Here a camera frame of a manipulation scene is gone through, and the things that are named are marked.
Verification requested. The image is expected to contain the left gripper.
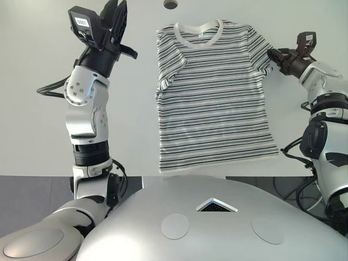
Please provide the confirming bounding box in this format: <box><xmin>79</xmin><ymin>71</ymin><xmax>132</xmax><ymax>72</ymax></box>
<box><xmin>78</xmin><ymin>0</ymin><xmax>139</xmax><ymax>79</ymax></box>

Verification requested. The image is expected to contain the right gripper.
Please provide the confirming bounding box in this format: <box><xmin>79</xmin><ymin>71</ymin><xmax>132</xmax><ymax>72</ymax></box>
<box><xmin>267</xmin><ymin>48</ymin><xmax>314</xmax><ymax>80</ymax></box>

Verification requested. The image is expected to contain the striped T-shirt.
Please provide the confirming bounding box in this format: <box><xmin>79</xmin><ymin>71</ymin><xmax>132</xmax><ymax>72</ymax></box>
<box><xmin>155</xmin><ymin>18</ymin><xmax>281</xmax><ymax>174</ymax></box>

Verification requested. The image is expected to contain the robot body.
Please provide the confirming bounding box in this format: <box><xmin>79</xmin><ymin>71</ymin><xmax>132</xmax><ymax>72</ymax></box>
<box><xmin>74</xmin><ymin>173</ymin><xmax>348</xmax><ymax>261</ymax></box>

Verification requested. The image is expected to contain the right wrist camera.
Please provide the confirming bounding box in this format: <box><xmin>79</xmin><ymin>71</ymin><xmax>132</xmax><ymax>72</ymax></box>
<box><xmin>296</xmin><ymin>31</ymin><xmax>318</xmax><ymax>57</ymax></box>

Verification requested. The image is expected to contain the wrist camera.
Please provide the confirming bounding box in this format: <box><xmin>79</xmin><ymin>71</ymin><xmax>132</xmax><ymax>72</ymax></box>
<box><xmin>296</xmin><ymin>31</ymin><xmax>318</xmax><ymax>57</ymax></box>
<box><xmin>67</xmin><ymin>7</ymin><xmax>106</xmax><ymax>52</ymax></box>

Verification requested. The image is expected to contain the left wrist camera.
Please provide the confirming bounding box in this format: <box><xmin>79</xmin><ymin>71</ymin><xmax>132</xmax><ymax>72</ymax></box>
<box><xmin>67</xmin><ymin>7</ymin><xmax>106</xmax><ymax>52</ymax></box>

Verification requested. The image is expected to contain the black cable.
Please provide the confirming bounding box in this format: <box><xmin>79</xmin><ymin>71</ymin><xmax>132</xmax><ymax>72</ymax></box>
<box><xmin>110</xmin><ymin>159</ymin><xmax>129</xmax><ymax>202</ymax></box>
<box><xmin>36</xmin><ymin>57</ymin><xmax>82</xmax><ymax>99</ymax></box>
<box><xmin>280</xmin><ymin>135</ymin><xmax>331</xmax><ymax>221</ymax></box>

